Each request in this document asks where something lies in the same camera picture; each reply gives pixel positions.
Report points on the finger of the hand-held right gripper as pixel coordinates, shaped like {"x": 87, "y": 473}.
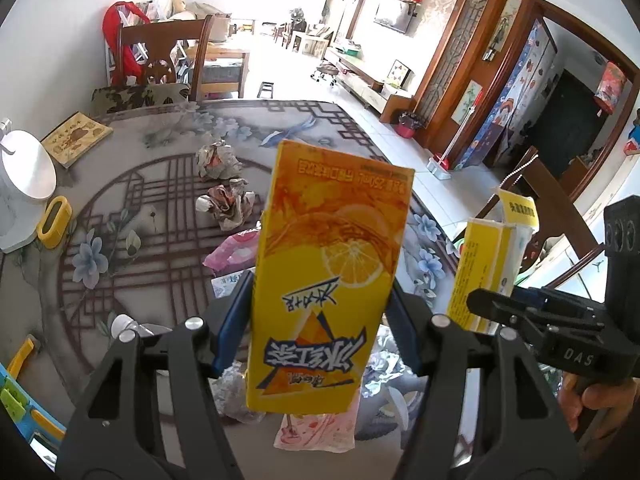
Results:
{"x": 535, "y": 295}
{"x": 500, "y": 312}

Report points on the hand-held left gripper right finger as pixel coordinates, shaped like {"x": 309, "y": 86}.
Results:
{"x": 402, "y": 330}

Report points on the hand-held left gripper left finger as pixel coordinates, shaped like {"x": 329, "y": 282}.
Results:
{"x": 232, "y": 330}

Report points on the yellow white cardboard box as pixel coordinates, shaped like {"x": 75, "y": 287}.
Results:
{"x": 480, "y": 265}

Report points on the yellow drink carton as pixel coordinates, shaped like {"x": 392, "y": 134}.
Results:
{"x": 325, "y": 260}

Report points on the newspaper ball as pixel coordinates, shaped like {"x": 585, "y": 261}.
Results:
{"x": 217, "y": 160}
{"x": 227, "y": 205}

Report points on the red trash bin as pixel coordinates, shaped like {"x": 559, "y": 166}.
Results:
{"x": 410, "y": 126}

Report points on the person's right hand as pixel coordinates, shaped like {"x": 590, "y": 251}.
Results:
{"x": 570, "y": 405}

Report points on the white blue toothpaste box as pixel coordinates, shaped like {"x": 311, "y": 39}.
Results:
{"x": 225, "y": 285}

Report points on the clear plastic wrapper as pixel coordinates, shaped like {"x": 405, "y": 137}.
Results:
{"x": 232, "y": 395}

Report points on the pink plastic bag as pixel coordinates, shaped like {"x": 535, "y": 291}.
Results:
{"x": 232, "y": 255}

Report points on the dark wooden chair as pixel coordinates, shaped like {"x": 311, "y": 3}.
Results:
{"x": 555, "y": 195}

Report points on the floral printed tablecloth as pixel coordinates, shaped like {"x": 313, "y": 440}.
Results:
{"x": 125, "y": 280}

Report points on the pink white wrapper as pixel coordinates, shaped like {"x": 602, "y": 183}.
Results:
{"x": 315, "y": 430}

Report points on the white broom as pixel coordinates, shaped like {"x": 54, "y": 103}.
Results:
{"x": 439, "y": 167}

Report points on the yellow tape holder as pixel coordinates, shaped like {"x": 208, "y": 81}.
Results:
{"x": 47, "y": 237}

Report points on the blue cartoon panel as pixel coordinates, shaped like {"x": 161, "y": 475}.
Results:
{"x": 520, "y": 85}

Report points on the blue green yellow toy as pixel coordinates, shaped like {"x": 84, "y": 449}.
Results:
{"x": 17, "y": 400}

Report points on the small black stool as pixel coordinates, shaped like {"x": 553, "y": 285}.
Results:
{"x": 265, "y": 89}

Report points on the yellow patterned book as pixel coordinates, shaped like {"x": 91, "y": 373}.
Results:
{"x": 75, "y": 137}

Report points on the low television cabinet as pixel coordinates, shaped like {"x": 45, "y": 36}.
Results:
{"x": 360, "y": 82}

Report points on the framed triangle picture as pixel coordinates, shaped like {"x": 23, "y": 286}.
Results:
{"x": 399, "y": 74}

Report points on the white round appliance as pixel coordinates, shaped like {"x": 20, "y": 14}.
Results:
{"x": 25, "y": 180}

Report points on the wooden bench sofa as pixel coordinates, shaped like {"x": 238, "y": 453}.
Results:
{"x": 225, "y": 70}

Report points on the hanging scroll picture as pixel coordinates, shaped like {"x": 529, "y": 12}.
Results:
{"x": 506, "y": 25}

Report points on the rolling stool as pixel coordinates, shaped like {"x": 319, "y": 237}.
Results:
{"x": 325, "y": 67}

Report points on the wooden coffee table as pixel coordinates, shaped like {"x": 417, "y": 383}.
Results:
{"x": 310, "y": 41}

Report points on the wooden dining chair floral cushion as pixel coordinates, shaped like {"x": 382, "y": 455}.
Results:
{"x": 165, "y": 35}

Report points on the red bag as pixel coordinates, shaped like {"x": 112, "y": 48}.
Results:
{"x": 112, "y": 25}

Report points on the plush toy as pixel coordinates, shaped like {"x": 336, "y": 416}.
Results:
{"x": 177, "y": 0}

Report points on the bamboo wall picture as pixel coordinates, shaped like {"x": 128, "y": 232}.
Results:
{"x": 467, "y": 102}

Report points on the wall television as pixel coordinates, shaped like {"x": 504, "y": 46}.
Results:
{"x": 395, "y": 16}

